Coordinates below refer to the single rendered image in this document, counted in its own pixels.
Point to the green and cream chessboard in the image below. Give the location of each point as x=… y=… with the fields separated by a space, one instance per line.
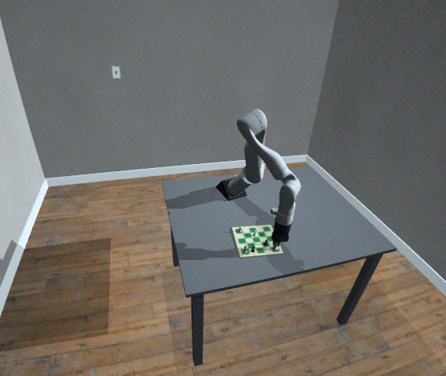
x=246 y=238

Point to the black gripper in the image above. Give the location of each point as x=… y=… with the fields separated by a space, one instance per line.
x=281 y=228

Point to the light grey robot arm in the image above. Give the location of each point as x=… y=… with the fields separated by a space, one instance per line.
x=255 y=153

